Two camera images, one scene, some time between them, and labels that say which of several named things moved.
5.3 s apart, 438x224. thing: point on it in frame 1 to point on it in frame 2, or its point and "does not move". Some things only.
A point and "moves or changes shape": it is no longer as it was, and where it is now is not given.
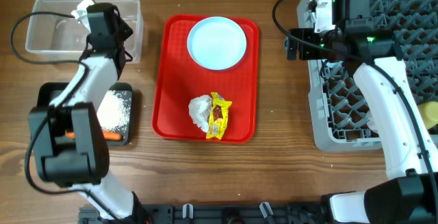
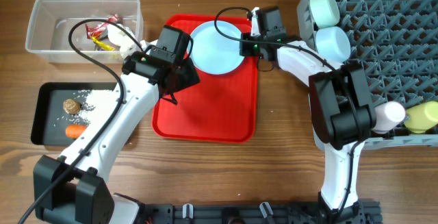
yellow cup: (430, 113) does not move
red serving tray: (177, 77) does not move
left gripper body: (124, 32) to (185, 76)
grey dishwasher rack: (341, 118) does not move
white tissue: (199, 109) moves or changes shape
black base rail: (221, 214) does not move
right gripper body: (325, 38) to (251, 48)
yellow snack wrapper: (218, 116) moves or changes shape
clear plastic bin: (66, 35) does not move
